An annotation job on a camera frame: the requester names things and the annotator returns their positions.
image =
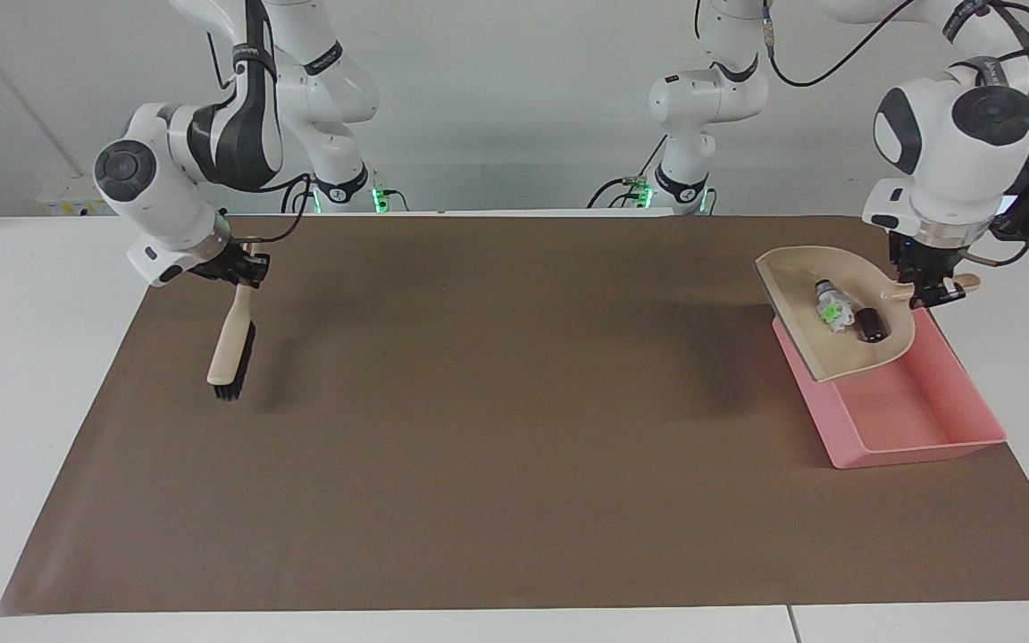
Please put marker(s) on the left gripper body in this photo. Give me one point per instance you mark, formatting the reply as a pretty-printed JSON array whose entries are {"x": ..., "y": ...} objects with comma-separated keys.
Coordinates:
[{"x": 925, "y": 254}]

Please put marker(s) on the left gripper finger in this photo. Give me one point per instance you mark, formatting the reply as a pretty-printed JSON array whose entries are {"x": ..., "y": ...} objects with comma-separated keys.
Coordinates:
[
  {"x": 941, "y": 293},
  {"x": 902, "y": 273}
]

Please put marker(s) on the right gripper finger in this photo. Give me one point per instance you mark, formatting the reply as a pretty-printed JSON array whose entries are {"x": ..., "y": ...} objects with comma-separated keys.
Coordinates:
[
  {"x": 230, "y": 274},
  {"x": 260, "y": 270}
]

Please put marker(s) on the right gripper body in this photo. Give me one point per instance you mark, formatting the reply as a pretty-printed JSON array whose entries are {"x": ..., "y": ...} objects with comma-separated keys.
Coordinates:
[{"x": 211, "y": 262}]

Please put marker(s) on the beige brush with black bristles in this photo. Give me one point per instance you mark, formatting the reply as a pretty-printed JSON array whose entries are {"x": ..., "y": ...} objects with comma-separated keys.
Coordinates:
[{"x": 230, "y": 344}]

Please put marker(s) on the beige dustpan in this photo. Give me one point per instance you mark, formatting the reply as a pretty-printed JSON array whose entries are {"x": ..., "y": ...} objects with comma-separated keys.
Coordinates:
[{"x": 800, "y": 299}]

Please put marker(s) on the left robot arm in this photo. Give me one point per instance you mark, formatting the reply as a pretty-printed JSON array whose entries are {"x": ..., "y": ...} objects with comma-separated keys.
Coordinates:
[{"x": 961, "y": 134}]

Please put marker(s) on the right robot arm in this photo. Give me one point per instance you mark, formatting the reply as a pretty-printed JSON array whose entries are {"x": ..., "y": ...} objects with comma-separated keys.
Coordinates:
[{"x": 238, "y": 134}]

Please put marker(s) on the pink plastic bin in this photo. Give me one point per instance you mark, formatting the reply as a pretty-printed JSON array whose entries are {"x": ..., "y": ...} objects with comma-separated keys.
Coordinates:
[{"x": 907, "y": 420}]

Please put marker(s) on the black cylindrical capacitor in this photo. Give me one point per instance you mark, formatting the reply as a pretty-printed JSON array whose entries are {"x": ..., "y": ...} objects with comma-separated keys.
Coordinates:
[{"x": 872, "y": 323}]

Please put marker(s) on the small green-white bottle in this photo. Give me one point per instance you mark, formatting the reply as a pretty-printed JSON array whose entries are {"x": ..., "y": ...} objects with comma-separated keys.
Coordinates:
[{"x": 831, "y": 313}]

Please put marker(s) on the white and yellow power strip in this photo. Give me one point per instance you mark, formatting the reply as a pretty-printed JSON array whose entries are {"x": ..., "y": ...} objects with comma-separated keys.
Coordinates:
[{"x": 77, "y": 204}]

